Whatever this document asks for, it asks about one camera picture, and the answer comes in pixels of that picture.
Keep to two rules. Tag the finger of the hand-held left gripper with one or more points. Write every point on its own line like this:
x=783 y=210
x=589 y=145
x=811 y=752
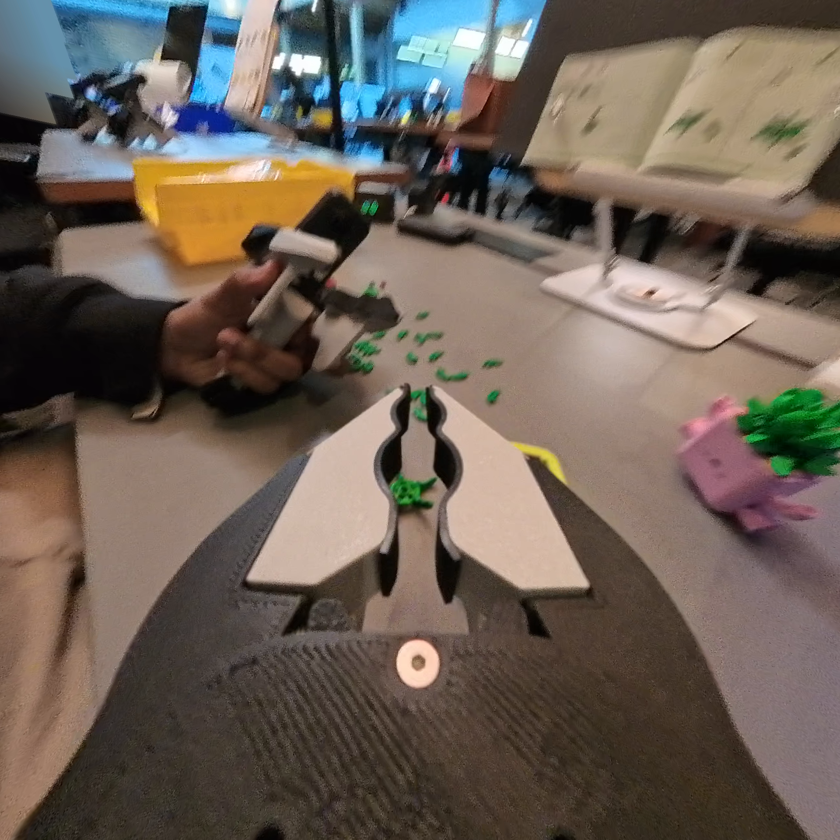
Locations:
x=338 y=341

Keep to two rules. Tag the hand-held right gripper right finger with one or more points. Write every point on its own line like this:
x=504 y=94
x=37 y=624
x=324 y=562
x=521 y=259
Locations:
x=512 y=525

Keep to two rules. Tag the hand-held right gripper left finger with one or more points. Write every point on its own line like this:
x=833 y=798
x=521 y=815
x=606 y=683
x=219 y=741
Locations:
x=315 y=525

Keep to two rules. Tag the green spiky plant stem piece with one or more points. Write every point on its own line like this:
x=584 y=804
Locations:
x=410 y=492

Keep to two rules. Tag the person's left forearm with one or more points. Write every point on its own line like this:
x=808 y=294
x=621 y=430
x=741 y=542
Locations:
x=79 y=341

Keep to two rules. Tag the person's left hand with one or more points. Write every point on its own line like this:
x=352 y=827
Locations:
x=203 y=334

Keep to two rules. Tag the black device with green light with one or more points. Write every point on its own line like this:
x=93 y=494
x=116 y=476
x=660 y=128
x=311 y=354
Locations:
x=375 y=203

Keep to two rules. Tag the black flat device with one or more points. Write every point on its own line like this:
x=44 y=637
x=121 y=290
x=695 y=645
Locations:
x=433 y=229

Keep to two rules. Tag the yellow plastic bin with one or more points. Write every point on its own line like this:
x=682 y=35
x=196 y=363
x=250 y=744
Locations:
x=229 y=203

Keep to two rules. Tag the group of green leaf pieces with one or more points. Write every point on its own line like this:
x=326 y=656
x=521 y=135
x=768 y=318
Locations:
x=453 y=375

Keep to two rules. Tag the pink toy flower pot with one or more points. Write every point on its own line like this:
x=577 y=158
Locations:
x=715 y=459

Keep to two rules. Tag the person's beige trousers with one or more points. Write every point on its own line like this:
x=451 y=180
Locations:
x=39 y=590

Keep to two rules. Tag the open instruction booklet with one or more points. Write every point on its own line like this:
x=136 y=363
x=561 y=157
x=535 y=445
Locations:
x=722 y=98

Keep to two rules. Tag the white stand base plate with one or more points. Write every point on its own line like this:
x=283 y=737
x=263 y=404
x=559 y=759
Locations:
x=656 y=308

